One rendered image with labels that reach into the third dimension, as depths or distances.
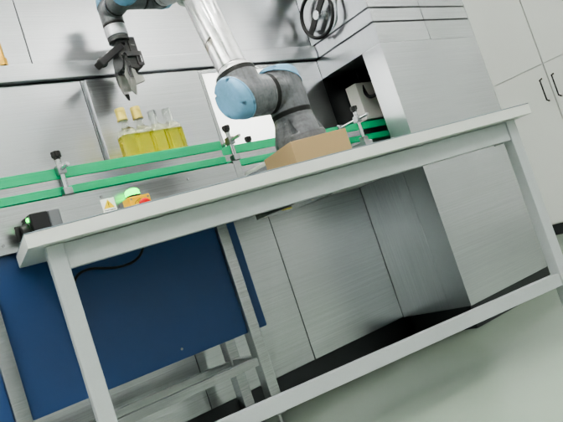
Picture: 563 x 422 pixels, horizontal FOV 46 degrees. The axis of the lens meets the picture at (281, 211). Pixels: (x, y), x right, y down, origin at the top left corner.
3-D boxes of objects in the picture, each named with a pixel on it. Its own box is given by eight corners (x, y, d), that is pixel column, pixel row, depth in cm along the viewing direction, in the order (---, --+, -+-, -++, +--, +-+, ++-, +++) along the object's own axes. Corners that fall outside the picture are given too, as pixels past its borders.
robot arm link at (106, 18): (99, -10, 221) (90, 2, 228) (109, 20, 220) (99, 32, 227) (121, -10, 226) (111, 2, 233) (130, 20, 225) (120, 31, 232)
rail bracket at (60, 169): (74, 196, 188) (59, 151, 189) (83, 188, 183) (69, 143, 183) (60, 198, 186) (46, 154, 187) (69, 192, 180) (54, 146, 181)
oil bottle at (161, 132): (177, 183, 229) (158, 126, 230) (184, 179, 225) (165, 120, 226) (162, 187, 225) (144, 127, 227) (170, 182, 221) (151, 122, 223)
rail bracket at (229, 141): (223, 168, 233) (212, 136, 234) (249, 154, 220) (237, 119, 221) (216, 170, 231) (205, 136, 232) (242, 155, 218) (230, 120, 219)
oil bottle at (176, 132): (191, 180, 232) (173, 123, 234) (198, 176, 228) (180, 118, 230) (177, 183, 229) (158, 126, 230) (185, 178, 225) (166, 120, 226)
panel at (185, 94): (300, 139, 285) (276, 66, 287) (304, 137, 283) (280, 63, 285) (111, 174, 228) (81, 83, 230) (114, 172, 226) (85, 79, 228)
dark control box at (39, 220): (58, 244, 180) (49, 214, 181) (68, 237, 174) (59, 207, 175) (28, 251, 175) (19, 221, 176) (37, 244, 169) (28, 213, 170)
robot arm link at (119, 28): (108, 22, 221) (99, 33, 228) (112, 34, 221) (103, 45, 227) (128, 21, 226) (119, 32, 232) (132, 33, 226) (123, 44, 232)
